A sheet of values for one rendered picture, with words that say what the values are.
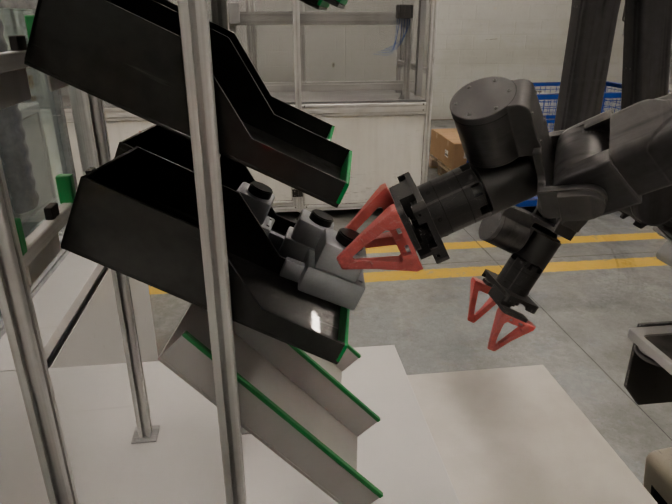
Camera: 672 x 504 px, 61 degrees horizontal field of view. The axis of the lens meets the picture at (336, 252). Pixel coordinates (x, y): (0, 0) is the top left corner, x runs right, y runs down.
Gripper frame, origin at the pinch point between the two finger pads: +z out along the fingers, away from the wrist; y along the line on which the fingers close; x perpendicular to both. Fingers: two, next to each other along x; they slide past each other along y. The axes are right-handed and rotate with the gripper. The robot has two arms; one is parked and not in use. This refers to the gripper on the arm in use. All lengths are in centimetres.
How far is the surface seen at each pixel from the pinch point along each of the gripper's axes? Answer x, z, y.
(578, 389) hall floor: 167, -41, -146
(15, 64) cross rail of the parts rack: -29.0, 17.9, 0.4
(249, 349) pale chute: 9.1, 17.1, -6.0
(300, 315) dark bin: 4.2, 7.3, 0.9
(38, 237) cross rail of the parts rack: -15.5, 24.4, 3.5
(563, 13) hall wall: 159, -334, -868
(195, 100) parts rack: -20.0, 3.6, 8.4
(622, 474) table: 57, -20, -11
